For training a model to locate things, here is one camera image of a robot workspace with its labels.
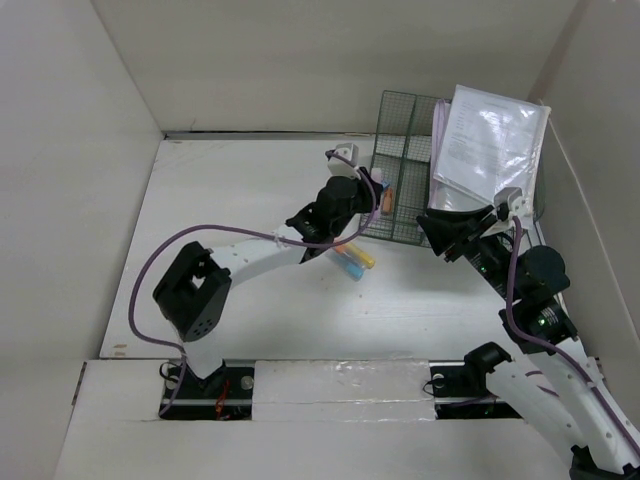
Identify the clear pouch with purple zipper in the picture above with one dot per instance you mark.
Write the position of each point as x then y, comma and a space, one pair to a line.
467, 136

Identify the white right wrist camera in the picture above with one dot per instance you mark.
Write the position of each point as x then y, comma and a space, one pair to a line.
511, 202

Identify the clear mesh document pouch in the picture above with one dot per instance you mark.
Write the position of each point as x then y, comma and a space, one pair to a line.
524, 129

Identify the pink highlighter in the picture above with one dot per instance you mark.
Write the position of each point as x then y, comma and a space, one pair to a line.
377, 175

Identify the yellow highlighter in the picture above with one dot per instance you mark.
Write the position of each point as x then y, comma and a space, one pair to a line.
363, 257

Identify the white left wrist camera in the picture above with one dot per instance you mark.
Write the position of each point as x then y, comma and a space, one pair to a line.
342, 160

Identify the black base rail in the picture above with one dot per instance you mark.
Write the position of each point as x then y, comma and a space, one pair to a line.
397, 391

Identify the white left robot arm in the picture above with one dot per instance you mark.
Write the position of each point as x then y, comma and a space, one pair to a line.
193, 291

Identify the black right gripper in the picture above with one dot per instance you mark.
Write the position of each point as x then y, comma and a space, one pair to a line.
441, 233

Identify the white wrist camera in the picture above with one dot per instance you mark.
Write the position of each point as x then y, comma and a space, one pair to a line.
511, 202
342, 160

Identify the green wire desk organizer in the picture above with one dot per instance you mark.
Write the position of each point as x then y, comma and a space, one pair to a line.
402, 150

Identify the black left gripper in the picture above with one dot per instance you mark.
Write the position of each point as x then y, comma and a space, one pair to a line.
368, 197

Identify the blue highlighter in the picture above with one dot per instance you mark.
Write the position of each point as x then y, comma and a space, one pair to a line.
353, 270

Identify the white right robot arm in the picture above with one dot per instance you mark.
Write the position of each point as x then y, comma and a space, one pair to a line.
579, 417

